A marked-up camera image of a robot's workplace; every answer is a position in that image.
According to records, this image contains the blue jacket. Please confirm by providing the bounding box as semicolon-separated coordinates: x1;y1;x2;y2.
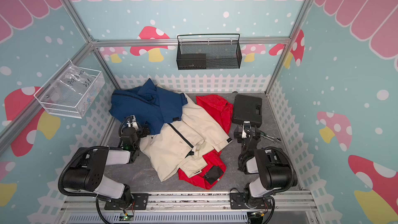
109;79;188;135

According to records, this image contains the beige jacket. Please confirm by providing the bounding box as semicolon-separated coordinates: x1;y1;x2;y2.
140;97;232;181

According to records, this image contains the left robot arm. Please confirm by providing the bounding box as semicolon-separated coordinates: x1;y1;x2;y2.
58;124;150;209

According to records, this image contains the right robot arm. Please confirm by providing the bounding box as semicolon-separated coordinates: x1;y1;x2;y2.
230;127;298;208

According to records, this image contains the red jacket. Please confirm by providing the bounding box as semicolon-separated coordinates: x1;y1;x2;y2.
178;94;233;190

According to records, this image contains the screwdriver tool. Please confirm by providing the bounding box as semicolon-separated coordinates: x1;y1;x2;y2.
260;132;282;143

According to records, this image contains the black plastic case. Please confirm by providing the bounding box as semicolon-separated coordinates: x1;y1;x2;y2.
232;94;262;128

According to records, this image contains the black box in basket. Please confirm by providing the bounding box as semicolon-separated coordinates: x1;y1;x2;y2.
177;54;207;70

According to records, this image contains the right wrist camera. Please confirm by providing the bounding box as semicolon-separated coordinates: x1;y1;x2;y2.
242;121;251;139

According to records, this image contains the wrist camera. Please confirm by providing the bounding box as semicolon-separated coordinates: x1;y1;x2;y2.
126;115;139;130
242;121;251;139

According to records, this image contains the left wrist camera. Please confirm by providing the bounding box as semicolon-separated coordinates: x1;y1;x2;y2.
126;115;139;130

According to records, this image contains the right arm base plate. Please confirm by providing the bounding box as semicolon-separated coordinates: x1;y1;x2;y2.
229;192;272;209

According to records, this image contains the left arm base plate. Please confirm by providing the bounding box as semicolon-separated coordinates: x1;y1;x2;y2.
104;193;149;211

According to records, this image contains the clear wire wall basket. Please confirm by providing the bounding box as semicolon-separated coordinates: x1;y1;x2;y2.
34;63;105;119

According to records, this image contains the black mesh wall basket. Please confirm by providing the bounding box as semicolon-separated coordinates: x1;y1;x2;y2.
177;33;242;69

